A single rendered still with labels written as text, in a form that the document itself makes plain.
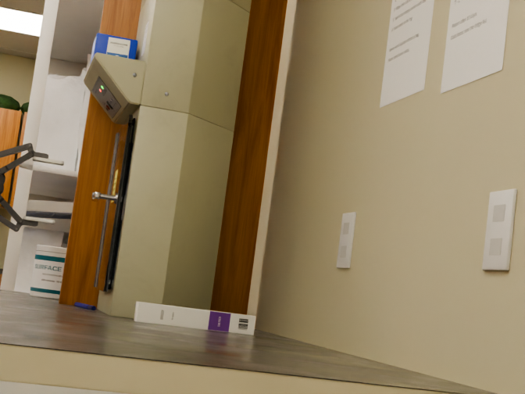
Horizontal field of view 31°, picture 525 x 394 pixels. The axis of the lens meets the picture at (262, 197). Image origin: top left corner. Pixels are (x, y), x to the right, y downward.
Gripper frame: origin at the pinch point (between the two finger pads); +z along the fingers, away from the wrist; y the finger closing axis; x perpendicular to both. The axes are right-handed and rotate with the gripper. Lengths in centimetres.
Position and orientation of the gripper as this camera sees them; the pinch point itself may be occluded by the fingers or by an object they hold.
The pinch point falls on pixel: (54, 191)
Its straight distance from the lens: 222.4
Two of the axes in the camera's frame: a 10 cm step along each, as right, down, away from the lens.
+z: 9.6, 1.5, 2.5
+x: -2.6, 0.7, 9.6
